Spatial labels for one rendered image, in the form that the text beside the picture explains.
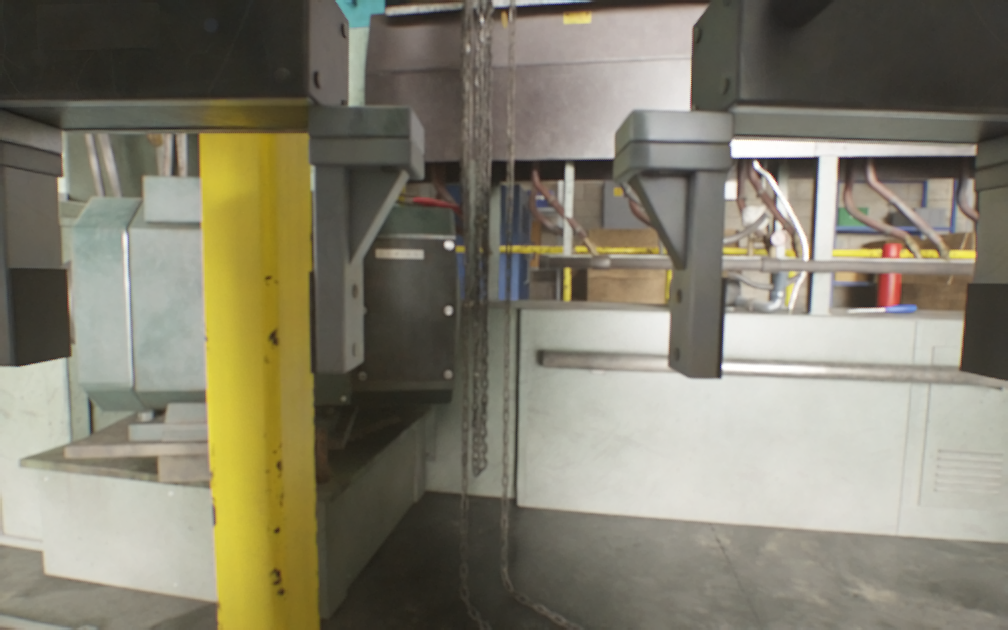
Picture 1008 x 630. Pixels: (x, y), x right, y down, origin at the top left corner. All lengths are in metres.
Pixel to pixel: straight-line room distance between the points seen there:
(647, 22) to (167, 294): 1.40
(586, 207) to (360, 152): 6.17
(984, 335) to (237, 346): 0.67
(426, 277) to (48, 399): 0.97
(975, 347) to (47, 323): 0.40
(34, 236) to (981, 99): 0.37
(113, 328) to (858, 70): 1.17
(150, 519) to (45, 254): 1.10
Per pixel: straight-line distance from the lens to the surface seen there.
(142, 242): 1.18
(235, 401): 0.71
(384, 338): 1.07
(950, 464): 1.81
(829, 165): 1.66
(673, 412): 1.52
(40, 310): 0.28
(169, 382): 1.18
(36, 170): 0.29
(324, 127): 0.21
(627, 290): 4.30
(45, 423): 1.64
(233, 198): 0.70
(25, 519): 1.78
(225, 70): 0.22
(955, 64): 0.25
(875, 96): 0.23
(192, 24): 0.23
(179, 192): 1.16
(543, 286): 6.32
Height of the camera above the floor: 0.69
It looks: 5 degrees down
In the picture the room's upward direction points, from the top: 1 degrees clockwise
